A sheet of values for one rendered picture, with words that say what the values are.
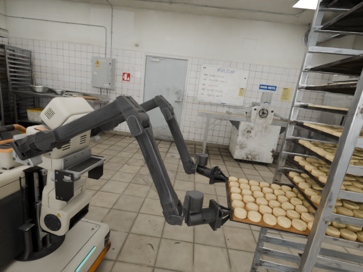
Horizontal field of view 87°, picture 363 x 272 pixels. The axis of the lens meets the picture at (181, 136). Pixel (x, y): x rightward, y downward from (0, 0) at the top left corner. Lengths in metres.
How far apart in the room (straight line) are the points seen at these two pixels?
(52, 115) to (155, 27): 4.23
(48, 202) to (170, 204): 0.72
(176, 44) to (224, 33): 1.11
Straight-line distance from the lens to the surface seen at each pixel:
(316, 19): 1.23
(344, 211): 0.94
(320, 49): 1.21
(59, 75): 5.89
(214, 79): 4.79
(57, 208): 1.25
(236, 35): 5.01
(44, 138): 0.90
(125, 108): 0.69
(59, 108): 1.05
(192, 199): 0.72
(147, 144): 0.69
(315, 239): 0.88
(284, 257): 1.53
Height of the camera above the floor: 1.32
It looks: 13 degrees down
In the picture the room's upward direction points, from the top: 7 degrees clockwise
